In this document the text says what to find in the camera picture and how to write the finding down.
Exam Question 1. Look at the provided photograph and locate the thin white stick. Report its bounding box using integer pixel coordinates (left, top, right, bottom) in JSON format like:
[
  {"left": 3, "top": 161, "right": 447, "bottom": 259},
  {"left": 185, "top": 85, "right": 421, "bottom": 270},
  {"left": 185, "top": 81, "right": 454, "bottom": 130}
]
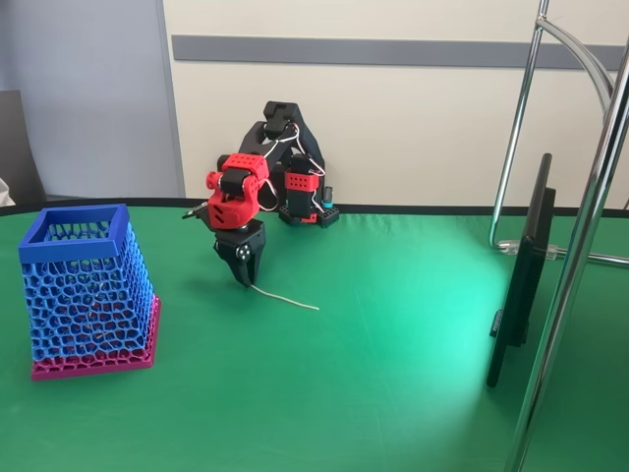
[{"left": 247, "top": 282, "right": 320, "bottom": 312}]

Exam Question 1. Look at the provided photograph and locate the clear plastic clip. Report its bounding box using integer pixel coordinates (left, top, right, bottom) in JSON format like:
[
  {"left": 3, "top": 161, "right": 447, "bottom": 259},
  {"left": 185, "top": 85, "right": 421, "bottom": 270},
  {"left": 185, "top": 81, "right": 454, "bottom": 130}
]
[{"left": 496, "top": 239, "right": 566, "bottom": 261}]

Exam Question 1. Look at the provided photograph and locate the blue and pink mesh basket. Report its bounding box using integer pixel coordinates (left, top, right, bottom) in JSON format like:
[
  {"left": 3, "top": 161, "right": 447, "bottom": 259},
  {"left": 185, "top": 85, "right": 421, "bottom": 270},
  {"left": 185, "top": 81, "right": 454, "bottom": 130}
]
[{"left": 18, "top": 204, "right": 162, "bottom": 383}]

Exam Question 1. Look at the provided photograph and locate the black monitor screen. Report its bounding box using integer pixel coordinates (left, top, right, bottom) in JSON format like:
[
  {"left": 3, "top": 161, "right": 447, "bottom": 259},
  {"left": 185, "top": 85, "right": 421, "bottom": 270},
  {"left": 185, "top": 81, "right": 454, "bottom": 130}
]
[{"left": 486, "top": 152, "right": 558, "bottom": 389}]

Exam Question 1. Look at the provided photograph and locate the chrome tube stand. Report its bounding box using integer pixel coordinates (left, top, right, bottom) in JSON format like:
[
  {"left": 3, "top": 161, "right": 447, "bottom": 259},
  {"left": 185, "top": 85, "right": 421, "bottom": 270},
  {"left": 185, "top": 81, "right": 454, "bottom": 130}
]
[{"left": 488, "top": 0, "right": 629, "bottom": 472}]

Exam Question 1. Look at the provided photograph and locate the grey door panel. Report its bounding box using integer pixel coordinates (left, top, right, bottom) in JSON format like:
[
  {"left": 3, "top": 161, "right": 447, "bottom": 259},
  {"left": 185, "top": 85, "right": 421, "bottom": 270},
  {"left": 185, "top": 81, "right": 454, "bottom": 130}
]
[{"left": 0, "top": 0, "right": 173, "bottom": 201}]

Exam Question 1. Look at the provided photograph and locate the grey wall rail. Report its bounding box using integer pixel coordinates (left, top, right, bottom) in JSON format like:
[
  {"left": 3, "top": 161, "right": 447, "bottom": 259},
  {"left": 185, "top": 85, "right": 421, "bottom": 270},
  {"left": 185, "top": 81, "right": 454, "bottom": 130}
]
[{"left": 171, "top": 33, "right": 628, "bottom": 70}]

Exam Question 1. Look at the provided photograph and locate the dark brown chair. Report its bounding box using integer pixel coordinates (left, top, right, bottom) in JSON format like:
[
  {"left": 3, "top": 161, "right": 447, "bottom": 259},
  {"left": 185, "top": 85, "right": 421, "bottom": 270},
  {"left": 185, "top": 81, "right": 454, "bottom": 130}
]
[{"left": 0, "top": 89, "right": 49, "bottom": 206}]

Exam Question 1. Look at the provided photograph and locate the green cloth with black border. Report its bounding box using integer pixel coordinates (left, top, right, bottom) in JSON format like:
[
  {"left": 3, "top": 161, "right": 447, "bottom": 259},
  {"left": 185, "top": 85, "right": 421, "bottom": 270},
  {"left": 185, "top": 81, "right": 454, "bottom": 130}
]
[{"left": 0, "top": 198, "right": 629, "bottom": 472}]

